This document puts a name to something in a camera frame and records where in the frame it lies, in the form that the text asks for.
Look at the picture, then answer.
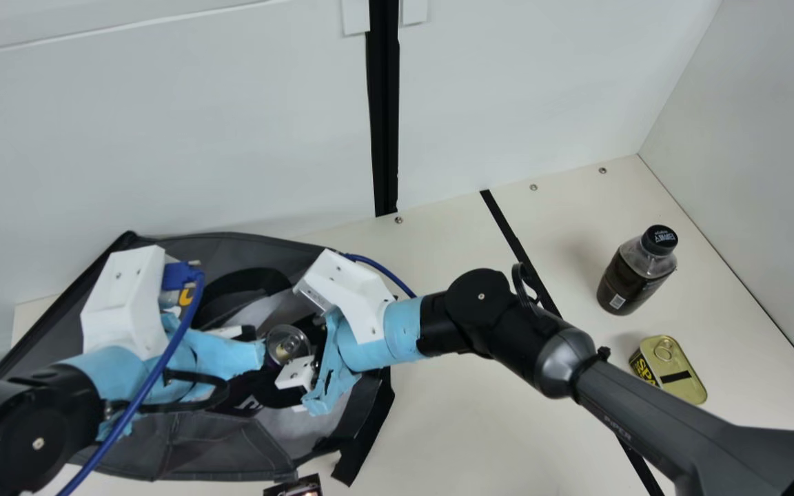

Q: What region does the blue cable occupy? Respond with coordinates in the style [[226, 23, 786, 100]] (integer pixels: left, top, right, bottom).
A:
[[55, 262, 206, 496], [342, 253, 418, 299]]

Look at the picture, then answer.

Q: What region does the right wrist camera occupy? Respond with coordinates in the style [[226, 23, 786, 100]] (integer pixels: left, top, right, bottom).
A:
[[293, 249, 397, 345]]

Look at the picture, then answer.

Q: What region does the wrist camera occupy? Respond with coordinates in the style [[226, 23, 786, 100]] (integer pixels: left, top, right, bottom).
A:
[[293, 249, 397, 345], [80, 245, 167, 360]]

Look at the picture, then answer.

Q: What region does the black post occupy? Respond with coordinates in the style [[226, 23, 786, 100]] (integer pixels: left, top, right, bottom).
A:
[[366, 0, 400, 218]]

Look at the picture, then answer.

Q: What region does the dark grey bag with straps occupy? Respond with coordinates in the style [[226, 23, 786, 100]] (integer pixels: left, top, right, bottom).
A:
[[0, 231, 396, 487]]

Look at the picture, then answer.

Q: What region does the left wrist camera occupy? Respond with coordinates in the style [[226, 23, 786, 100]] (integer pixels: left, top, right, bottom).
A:
[[80, 245, 167, 360]]

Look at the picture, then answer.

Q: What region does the gold rectangular tin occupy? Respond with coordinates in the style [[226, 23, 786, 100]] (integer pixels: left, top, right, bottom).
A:
[[629, 335, 709, 406]]

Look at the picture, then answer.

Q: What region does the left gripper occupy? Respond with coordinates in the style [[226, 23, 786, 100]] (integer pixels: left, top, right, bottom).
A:
[[59, 313, 267, 442]]

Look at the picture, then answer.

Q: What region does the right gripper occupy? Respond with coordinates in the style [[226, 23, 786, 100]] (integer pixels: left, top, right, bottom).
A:
[[273, 298, 426, 417]]

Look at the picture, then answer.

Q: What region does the black strip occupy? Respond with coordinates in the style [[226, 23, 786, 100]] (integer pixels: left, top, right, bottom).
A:
[[480, 189, 666, 496]]

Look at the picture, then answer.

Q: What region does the dark coffee bottle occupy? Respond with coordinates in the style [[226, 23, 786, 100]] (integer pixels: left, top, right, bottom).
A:
[[596, 225, 680, 317]]

